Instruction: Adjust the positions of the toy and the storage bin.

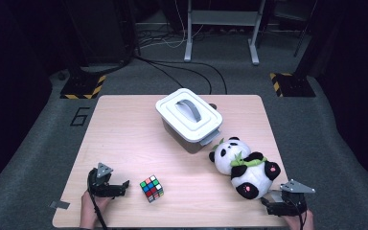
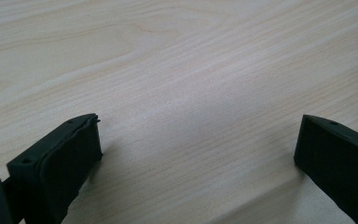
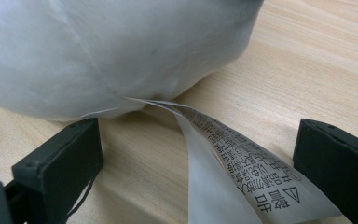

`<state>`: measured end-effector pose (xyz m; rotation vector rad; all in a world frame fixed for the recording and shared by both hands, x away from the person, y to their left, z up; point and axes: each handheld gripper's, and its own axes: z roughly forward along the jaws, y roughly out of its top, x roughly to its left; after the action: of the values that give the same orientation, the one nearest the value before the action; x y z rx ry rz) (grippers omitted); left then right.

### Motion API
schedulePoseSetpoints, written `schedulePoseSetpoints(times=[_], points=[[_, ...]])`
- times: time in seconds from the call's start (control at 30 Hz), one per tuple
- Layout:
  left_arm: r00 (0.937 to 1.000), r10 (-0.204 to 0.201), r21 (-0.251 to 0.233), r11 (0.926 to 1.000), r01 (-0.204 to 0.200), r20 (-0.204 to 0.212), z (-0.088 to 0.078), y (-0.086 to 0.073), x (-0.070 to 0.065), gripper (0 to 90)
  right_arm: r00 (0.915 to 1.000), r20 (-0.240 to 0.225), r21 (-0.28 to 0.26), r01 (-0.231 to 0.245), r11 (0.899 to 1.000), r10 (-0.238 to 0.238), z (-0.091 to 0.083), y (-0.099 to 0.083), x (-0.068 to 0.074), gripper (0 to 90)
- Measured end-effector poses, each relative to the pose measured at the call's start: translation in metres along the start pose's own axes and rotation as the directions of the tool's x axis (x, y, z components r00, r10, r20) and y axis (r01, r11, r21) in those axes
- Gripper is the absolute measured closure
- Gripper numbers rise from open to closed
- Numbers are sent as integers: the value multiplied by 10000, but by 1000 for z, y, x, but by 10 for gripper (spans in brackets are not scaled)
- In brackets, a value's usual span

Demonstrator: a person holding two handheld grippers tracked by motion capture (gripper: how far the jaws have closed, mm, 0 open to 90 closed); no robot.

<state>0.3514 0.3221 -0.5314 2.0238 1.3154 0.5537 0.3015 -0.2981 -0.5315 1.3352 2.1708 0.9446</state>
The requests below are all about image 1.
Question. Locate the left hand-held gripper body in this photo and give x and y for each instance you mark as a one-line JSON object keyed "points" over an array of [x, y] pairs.
{"points": [[97, 187]]}

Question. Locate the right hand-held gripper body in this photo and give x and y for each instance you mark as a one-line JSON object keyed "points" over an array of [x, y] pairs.
{"points": [[295, 202]]}

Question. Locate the colourful puzzle cube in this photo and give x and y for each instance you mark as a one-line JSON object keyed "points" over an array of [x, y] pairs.
{"points": [[151, 188]]}

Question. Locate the panda plush toy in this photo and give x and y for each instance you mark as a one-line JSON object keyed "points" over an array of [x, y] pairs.
{"points": [[255, 179]]}

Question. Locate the translucent grey storage box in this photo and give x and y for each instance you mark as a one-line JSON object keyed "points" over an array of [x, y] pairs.
{"points": [[180, 140]]}

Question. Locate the person's right hand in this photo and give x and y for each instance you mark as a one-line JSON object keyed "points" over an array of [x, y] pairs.
{"points": [[300, 223]]}

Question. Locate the person's left hand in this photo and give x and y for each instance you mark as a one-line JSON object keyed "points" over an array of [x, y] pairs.
{"points": [[89, 211]]}

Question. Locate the grey tape piece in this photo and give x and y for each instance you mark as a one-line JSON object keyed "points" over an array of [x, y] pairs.
{"points": [[59, 204]]}

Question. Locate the black yellow striped base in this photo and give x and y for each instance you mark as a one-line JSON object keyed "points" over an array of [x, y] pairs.
{"points": [[292, 84], [81, 86]]}

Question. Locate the black stand leg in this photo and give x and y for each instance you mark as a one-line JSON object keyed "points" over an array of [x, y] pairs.
{"points": [[303, 35]]}

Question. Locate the grey metal stand frame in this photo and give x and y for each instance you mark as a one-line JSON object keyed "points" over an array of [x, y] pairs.
{"points": [[225, 17]]}

